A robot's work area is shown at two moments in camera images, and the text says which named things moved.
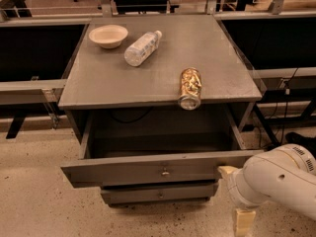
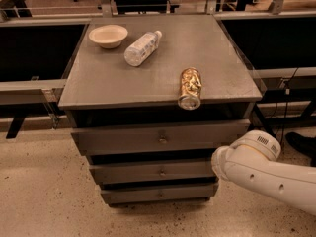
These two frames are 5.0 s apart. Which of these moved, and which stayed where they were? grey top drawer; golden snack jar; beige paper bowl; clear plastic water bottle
Moved: grey top drawer
Stayed: clear plastic water bottle; golden snack jar; beige paper bowl
